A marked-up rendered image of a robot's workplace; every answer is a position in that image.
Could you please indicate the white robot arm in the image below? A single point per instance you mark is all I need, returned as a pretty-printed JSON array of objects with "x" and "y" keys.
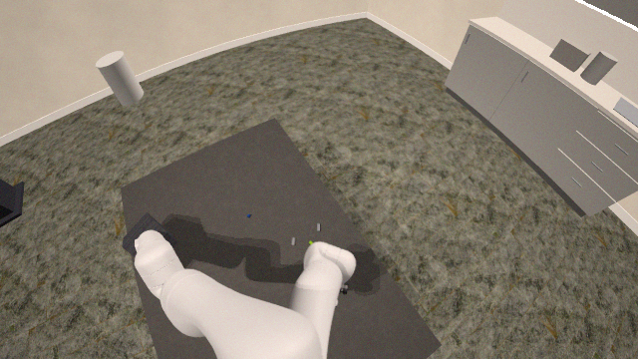
[{"x": 241, "y": 327}]

